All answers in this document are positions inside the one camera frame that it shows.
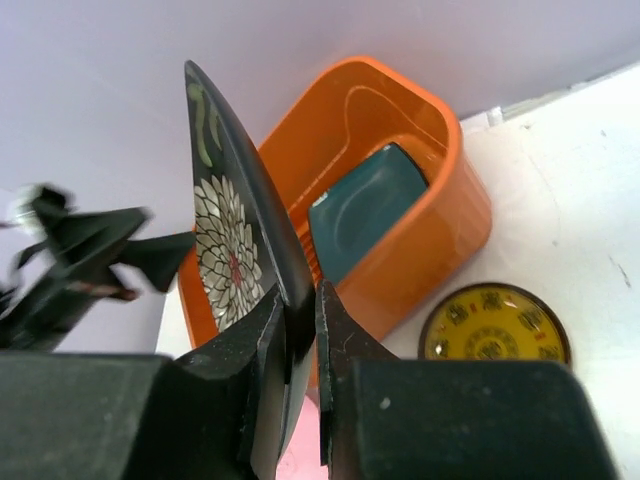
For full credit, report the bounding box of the pink round plate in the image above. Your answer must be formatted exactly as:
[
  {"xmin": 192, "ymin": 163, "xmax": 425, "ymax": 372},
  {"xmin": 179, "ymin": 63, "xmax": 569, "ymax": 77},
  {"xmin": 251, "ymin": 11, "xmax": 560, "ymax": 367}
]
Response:
[{"xmin": 276, "ymin": 396, "xmax": 328, "ymax": 480}]

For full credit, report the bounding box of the orange plastic bin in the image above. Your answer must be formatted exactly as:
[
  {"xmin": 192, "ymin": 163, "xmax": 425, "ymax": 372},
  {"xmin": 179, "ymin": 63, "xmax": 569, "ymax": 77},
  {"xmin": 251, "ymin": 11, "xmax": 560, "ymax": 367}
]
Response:
[{"xmin": 178, "ymin": 57, "xmax": 492, "ymax": 346}]

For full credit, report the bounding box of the teal square plate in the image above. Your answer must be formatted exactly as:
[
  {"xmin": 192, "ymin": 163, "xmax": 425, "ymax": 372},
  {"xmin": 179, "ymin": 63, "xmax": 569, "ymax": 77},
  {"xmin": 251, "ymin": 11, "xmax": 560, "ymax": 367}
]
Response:
[{"xmin": 308, "ymin": 143, "xmax": 429, "ymax": 284}]

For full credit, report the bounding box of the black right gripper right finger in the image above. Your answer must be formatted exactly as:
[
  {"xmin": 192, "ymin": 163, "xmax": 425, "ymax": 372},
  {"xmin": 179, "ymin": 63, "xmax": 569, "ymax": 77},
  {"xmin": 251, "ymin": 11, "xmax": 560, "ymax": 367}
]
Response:
[{"xmin": 315, "ymin": 280, "xmax": 617, "ymax": 479}]

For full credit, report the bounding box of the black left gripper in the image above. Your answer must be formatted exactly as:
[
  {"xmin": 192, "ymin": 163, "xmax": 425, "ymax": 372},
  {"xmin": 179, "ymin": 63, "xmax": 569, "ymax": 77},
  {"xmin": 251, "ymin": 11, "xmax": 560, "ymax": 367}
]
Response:
[{"xmin": 1, "ymin": 184, "xmax": 195, "ymax": 350}]

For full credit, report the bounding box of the black square floral plate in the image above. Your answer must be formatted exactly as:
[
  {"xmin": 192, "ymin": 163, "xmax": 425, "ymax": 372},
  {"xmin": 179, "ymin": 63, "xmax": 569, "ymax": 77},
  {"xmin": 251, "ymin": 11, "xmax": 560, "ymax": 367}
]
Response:
[{"xmin": 184, "ymin": 60, "xmax": 315, "ymax": 451}]

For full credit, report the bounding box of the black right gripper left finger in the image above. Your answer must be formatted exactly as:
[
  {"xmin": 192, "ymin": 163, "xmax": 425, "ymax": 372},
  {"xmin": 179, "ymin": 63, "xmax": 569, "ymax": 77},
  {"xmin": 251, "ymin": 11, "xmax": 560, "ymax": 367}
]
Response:
[{"xmin": 1, "ymin": 290, "xmax": 285, "ymax": 479}]

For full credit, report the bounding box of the yellow patterned round plate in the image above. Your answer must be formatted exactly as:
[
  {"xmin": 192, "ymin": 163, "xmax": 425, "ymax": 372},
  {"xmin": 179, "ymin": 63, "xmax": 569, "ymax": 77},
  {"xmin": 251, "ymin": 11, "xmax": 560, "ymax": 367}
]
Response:
[{"xmin": 417, "ymin": 282, "xmax": 572, "ymax": 367}]

